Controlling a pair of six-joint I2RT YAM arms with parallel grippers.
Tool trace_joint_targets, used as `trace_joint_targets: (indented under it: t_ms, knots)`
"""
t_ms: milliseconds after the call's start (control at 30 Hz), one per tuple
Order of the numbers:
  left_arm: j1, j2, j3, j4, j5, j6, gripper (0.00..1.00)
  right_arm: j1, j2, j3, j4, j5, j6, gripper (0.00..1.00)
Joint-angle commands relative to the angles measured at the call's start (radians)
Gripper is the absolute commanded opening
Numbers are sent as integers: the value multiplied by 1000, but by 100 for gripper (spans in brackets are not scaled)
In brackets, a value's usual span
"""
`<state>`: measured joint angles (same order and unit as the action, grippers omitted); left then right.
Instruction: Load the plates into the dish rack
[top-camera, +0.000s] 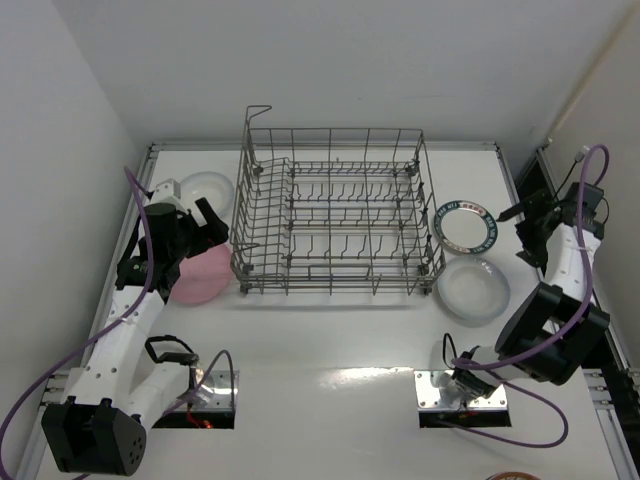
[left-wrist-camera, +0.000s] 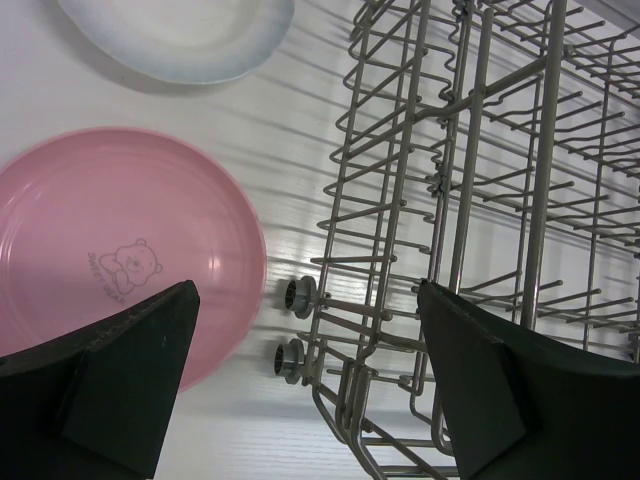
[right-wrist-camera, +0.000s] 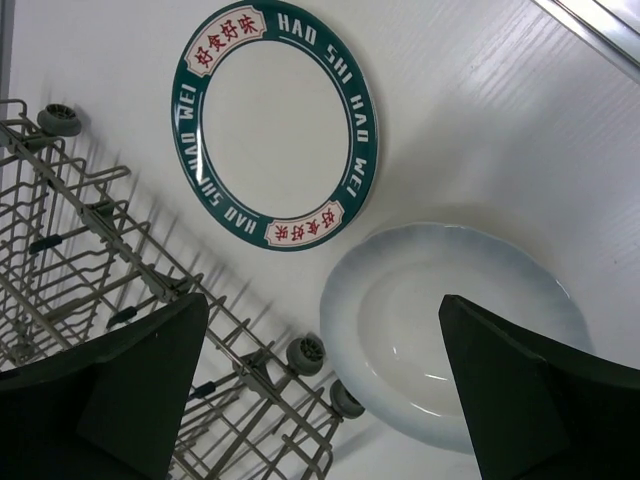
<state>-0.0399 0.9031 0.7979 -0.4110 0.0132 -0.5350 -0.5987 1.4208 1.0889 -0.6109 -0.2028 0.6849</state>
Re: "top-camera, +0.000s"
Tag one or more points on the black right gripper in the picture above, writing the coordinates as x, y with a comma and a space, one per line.
530, 226

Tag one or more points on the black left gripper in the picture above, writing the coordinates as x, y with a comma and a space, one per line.
198, 232

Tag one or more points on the white deep plate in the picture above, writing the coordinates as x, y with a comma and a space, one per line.
474, 289
215, 187

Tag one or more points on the green rimmed printed plate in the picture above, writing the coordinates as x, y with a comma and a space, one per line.
465, 227

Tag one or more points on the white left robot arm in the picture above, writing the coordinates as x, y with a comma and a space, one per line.
101, 426

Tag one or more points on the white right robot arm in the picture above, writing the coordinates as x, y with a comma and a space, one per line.
559, 324

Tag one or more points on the pink round plate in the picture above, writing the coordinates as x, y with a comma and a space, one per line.
203, 277

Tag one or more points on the brown round object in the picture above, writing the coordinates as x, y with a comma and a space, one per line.
512, 475

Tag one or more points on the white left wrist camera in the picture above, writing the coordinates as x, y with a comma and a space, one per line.
170, 191

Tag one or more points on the grey wire dish rack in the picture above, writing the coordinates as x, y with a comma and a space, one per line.
333, 209

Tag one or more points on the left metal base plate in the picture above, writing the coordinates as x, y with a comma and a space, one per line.
218, 392

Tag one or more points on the metal base plate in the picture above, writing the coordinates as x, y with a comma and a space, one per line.
437, 392
218, 392

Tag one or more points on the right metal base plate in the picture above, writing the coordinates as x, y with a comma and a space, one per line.
437, 392

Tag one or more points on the beige wall conduit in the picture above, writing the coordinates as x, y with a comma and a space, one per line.
586, 77

